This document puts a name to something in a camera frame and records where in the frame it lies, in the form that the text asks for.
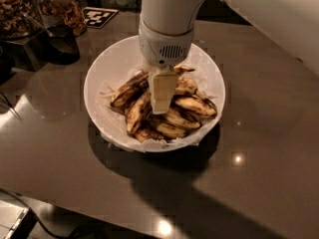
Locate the white bowl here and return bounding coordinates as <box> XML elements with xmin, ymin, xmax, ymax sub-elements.
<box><xmin>83</xmin><ymin>34</ymin><xmax>226</xmax><ymax>153</ymax></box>

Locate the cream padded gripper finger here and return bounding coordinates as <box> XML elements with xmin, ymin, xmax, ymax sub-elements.
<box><xmin>149</xmin><ymin>66</ymin><xmax>178</xmax><ymax>115</ymax></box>

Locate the long spotted banana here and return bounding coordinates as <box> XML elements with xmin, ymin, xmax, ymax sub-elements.
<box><xmin>110</xmin><ymin>64</ymin><xmax>197</xmax><ymax>108</ymax></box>
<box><xmin>125</xmin><ymin>88</ymin><xmax>189</xmax><ymax>134</ymax></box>

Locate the lower spotted banana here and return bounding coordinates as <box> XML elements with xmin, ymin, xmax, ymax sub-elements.
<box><xmin>147</xmin><ymin>117</ymin><xmax>188</xmax><ymax>139</ymax></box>

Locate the bottom small spotted banana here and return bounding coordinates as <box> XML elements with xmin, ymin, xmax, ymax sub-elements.
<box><xmin>134</xmin><ymin>123</ymin><xmax>164</xmax><ymax>142</ymax></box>

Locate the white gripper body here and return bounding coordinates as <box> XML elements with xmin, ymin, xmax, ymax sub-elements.
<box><xmin>139</xmin><ymin>19</ymin><xmax>193</xmax><ymax>67</ymax></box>

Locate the silver device corner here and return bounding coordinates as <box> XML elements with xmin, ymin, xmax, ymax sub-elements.
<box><xmin>0</xmin><ymin>200</ymin><xmax>29</xmax><ymax>239</ymax></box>

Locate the white paper liner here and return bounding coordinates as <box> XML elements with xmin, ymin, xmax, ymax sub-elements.
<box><xmin>96</xmin><ymin>43</ymin><xmax>213</xmax><ymax>148</ymax></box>

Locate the black white marker tag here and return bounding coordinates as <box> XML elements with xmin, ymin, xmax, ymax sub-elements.
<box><xmin>83</xmin><ymin>7</ymin><xmax>118</xmax><ymax>29</ymax></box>

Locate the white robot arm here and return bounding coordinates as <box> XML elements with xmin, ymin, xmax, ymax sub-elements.
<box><xmin>139</xmin><ymin>0</ymin><xmax>319</xmax><ymax>115</ymax></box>

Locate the glass jar of snacks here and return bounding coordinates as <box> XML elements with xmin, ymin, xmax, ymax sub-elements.
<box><xmin>35</xmin><ymin>0</ymin><xmax>86</xmax><ymax>37</ymax></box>

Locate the glass jar of nuts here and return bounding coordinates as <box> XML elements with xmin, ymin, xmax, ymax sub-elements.
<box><xmin>0</xmin><ymin>0</ymin><xmax>42</xmax><ymax>40</ymax></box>

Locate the black cable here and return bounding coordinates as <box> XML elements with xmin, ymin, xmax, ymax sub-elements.
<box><xmin>0</xmin><ymin>187</ymin><xmax>111</xmax><ymax>239</ymax></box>

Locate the right spotted banana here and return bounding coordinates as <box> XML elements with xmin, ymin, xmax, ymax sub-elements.
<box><xmin>172</xmin><ymin>96</ymin><xmax>217</xmax><ymax>118</ymax></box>

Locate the black scoop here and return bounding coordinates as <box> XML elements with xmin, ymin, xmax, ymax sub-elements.
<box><xmin>22</xmin><ymin>12</ymin><xmax>80</xmax><ymax>65</ymax></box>

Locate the middle spotted banana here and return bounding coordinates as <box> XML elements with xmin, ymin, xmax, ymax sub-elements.
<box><xmin>161</xmin><ymin>107</ymin><xmax>201</xmax><ymax>130</ymax></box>

